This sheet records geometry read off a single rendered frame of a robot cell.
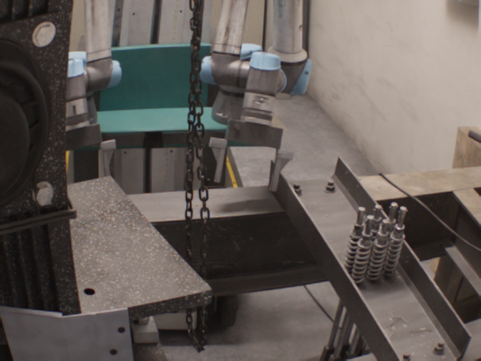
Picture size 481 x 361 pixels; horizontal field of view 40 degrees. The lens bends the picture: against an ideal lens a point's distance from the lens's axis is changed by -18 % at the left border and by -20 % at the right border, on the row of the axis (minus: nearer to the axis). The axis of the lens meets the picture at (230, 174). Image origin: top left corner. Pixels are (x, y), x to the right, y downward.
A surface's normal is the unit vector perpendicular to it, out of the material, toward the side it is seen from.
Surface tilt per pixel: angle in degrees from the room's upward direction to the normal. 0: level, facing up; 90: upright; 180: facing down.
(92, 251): 0
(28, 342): 90
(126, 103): 90
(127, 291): 0
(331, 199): 0
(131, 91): 90
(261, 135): 66
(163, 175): 90
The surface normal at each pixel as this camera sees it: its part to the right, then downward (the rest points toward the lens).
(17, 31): 0.50, 0.42
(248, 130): 0.09, 0.06
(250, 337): 0.06, -0.89
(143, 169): 0.14, 0.45
